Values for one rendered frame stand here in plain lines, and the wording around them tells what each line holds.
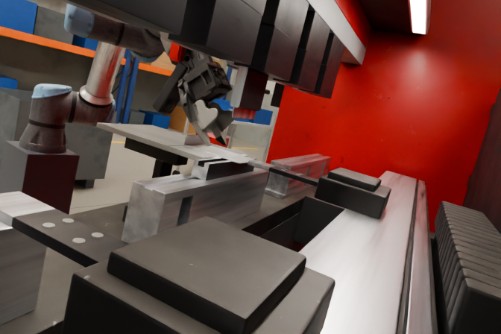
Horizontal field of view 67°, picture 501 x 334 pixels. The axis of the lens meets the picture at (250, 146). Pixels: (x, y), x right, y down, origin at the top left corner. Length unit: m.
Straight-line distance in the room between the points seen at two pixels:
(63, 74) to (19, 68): 0.75
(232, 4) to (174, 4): 0.13
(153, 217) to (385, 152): 1.12
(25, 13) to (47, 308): 6.13
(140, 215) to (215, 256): 0.36
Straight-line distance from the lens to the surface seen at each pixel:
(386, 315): 0.34
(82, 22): 0.89
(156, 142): 0.75
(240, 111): 0.73
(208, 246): 0.23
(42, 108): 1.48
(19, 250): 0.41
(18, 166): 1.50
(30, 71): 7.69
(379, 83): 1.55
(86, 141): 3.49
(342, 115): 1.56
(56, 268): 0.53
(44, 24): 7.00
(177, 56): 0.64
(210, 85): 0.75
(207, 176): 0.65
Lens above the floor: 1.13
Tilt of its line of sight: 7 degrees down
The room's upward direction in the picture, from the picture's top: 14 degrees clockwise
